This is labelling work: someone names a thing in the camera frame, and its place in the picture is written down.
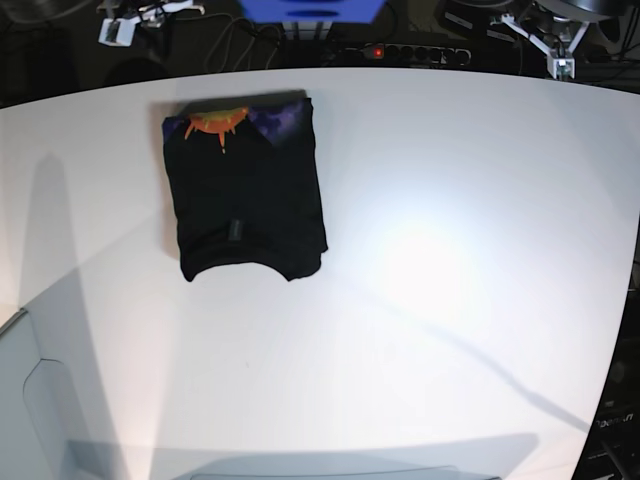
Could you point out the black box with OpenArm label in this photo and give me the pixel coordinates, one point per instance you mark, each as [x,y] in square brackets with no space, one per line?
[611,450]

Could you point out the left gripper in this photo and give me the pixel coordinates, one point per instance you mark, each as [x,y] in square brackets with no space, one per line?
[562,38]

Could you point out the blue box overhead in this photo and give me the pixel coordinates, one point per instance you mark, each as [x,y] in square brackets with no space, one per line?
[281,11]

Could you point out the white power strip red switch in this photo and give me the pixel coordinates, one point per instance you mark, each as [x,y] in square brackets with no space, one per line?
[406,56]

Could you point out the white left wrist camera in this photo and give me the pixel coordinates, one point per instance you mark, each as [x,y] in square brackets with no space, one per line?
[561,68]

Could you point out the black power adapter brick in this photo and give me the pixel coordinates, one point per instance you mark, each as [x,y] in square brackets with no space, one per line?
[473,24]

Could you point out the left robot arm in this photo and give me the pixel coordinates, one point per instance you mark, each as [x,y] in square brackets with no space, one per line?
[543,14]

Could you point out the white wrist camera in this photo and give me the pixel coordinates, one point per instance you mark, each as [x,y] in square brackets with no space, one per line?
[561,68]
[117,32]

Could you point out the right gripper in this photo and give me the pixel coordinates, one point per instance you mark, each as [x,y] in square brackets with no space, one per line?
[147,10]

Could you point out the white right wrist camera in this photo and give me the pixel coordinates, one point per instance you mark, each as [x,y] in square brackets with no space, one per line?
[117,32]

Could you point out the black T-shirt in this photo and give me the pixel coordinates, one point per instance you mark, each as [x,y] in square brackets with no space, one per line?
[244,186]

